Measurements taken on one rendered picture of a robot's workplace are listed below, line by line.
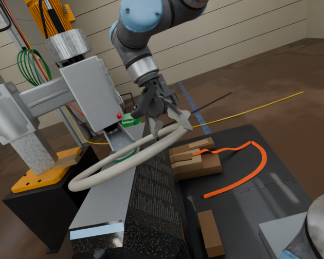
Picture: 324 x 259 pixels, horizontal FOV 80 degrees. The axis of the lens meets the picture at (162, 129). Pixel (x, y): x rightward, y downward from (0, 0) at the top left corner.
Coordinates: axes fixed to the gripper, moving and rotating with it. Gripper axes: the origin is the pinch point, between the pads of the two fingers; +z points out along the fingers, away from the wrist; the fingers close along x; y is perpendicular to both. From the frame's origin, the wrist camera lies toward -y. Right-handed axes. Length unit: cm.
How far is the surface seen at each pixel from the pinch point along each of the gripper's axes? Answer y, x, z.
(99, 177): -21.2, 10.4, -0.7
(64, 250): -25, 87, 34
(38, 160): 1, 155, -21
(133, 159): -13.9, 2.8, -1.0
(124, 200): 5, 59, 24
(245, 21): 577, 104, -129
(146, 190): 20, 58, 29
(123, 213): -1, 53, 28
